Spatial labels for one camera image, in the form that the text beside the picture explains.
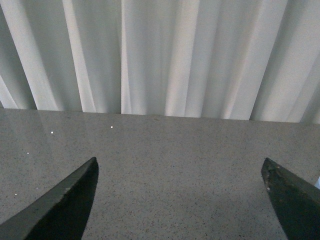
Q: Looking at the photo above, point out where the blue cup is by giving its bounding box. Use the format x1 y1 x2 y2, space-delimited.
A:
314 177 320 189

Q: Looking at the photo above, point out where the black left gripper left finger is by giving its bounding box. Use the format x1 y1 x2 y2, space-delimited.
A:
0 157 99 240

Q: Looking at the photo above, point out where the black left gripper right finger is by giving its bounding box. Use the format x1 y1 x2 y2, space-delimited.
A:
261 158 320 240

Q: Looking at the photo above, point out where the white pleated curtain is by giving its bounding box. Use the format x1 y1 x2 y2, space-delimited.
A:
0 0 320 123

